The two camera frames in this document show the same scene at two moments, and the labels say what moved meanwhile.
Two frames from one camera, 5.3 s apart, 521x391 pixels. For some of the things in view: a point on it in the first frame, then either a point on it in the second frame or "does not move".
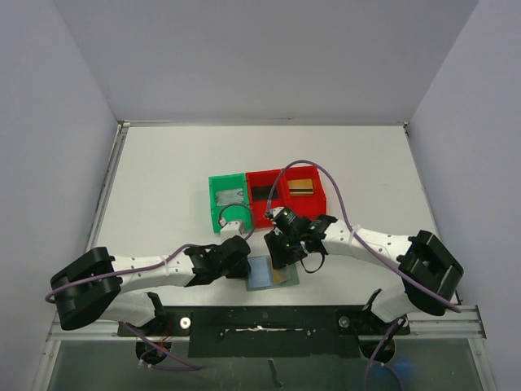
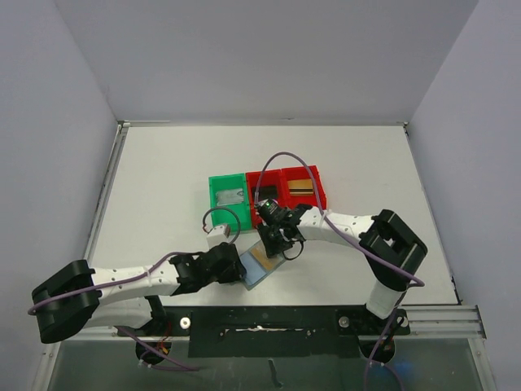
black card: (261, 193) does not move
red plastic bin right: (311, 206) does not move
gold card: (279, 276) -> (260, 253)
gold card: (301, 187) does not move
